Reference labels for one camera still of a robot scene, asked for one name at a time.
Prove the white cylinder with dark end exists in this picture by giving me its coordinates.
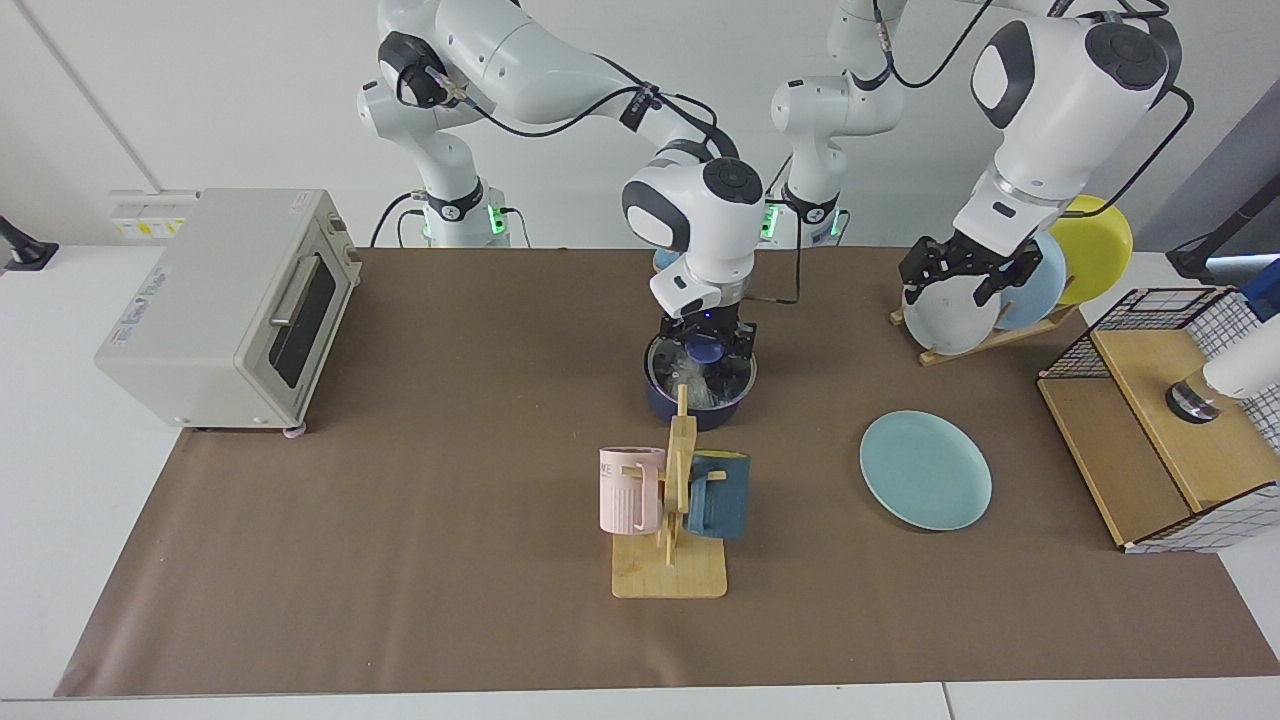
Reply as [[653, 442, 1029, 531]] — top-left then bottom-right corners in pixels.
[[1165, 335, 1280, 424]]

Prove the dark teal cup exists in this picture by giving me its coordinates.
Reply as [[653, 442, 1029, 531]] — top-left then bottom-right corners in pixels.
[[686, 452, 751, 542]]

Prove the black pot with blue handle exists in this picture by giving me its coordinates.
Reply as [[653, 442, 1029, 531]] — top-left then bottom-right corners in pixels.
[[643, 330, 756, 433]]

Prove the blue device part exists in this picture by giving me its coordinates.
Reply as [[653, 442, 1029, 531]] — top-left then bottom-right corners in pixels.
[[1240, 258, 1280, 323]]

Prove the brown table cloth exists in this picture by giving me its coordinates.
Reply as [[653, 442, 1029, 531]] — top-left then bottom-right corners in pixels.
[[55, 247, 1280, 698]]

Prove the wooden plate rack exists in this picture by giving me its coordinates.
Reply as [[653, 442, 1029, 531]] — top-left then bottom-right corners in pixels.
[[890, 303, 1081, 367]]

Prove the light blue round plate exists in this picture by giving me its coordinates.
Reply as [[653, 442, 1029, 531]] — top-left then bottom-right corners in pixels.
[[993, 232, 1068, 331]]

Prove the white vermicelli bundle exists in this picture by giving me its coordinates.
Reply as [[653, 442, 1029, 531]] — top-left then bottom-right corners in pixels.
[[665, 352, 736, 409]]

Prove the glass lid with blue knob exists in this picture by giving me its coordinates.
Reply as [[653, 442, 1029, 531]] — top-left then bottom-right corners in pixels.
[[645, 333, 753, 411]]

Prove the wooden cup stand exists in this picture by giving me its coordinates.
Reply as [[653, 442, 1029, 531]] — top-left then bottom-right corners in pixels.
[[611, 384, 728, 600]]

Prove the wire basket with wooden floor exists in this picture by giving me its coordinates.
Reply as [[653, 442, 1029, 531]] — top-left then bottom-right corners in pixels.
[[1036, 286, 1280, 554]]

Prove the black base cable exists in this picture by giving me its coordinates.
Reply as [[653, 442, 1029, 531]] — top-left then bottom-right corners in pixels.
[[370, 192, 429, 248]]

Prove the yellow round plate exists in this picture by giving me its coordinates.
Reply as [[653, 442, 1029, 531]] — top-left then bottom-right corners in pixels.
[[1048, 195, 1134, 306]]

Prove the pink ribbed cup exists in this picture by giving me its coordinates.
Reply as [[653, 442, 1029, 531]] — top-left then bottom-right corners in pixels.
[[599, 446, 668, 536]]

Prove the pale toaster oven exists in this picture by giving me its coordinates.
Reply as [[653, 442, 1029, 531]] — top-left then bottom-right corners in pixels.
[[95, 189, 363, 439]]

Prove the white wall socket panel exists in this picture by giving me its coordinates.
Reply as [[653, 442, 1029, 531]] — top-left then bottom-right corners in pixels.
[[108, 190, 206, 241]]

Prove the white round plate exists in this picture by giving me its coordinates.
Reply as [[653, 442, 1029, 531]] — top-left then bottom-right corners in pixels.
[[902, 270, 1003, 356]]

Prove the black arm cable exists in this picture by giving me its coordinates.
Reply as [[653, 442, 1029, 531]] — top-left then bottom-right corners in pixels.
[[425, 50, 803, 306], [875, 0, 1197, 216]]

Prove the teal round plate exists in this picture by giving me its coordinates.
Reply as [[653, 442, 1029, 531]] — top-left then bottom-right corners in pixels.
[[860, 410, 993, 532]]

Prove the black clamp mount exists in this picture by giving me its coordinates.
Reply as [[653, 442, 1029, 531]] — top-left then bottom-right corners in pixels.
[[0, 215, 59, 271]]

